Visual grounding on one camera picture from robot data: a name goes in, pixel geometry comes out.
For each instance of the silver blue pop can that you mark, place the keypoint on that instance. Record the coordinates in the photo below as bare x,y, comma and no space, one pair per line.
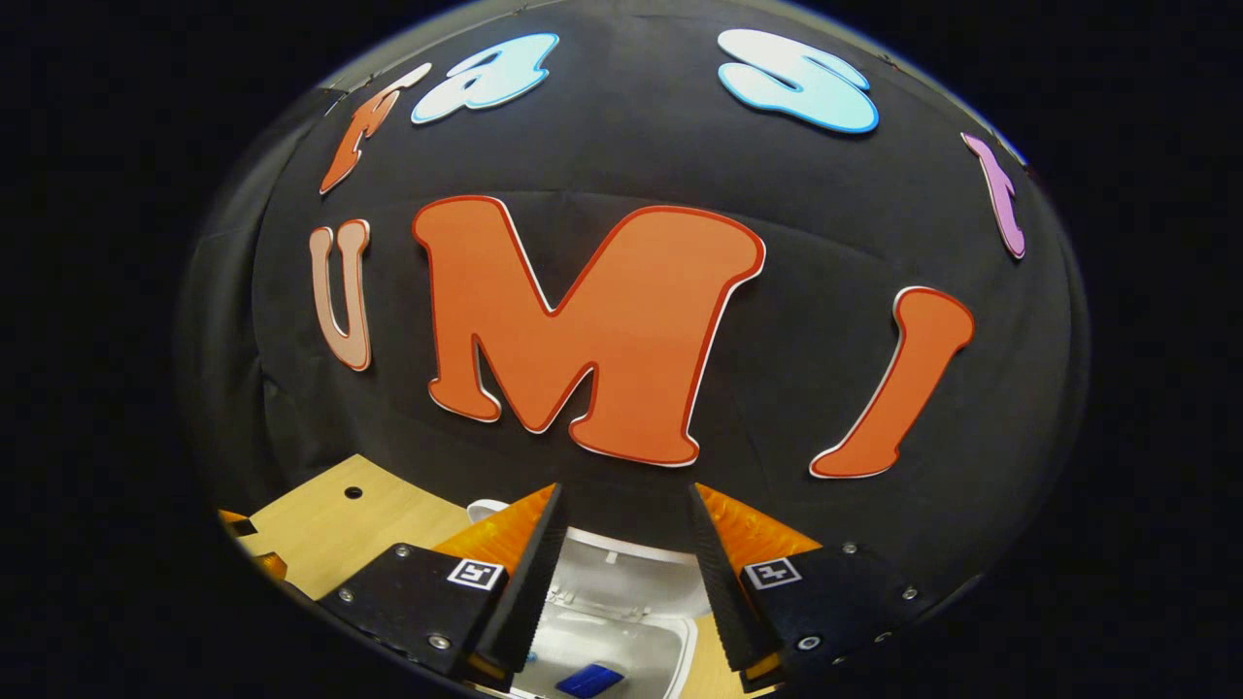
587,682

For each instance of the white desktop garbage bin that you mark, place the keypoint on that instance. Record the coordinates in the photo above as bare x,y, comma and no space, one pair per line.
621,582

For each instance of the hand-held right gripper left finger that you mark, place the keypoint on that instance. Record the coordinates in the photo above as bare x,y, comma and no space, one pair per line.
529,592

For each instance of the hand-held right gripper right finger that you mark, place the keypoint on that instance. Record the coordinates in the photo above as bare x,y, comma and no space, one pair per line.
723,592

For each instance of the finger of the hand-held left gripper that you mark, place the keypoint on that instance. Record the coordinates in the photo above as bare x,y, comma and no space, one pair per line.
272,566
235,522

